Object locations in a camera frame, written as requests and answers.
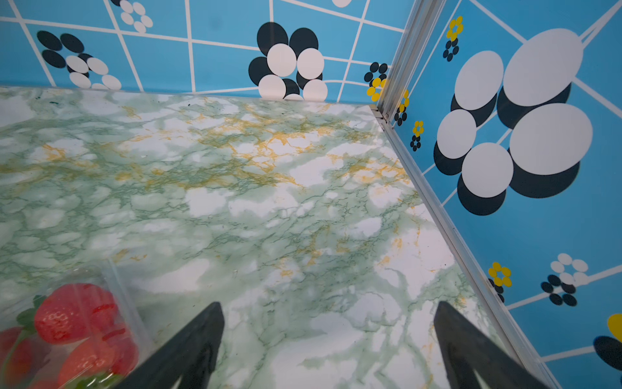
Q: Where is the red strawberry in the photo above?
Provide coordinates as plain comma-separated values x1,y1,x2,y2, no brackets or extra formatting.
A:
57,332,139,388
1,327,50,388
34,283,119,345

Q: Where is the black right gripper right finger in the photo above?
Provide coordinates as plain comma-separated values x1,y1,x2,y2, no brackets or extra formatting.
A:
434,301,545,388

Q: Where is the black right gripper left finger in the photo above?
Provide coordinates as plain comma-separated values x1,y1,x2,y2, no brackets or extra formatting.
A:
116,301,225,389

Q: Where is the aluminium corner post right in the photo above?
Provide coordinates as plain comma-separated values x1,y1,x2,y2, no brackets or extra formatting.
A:
377,0,446,123

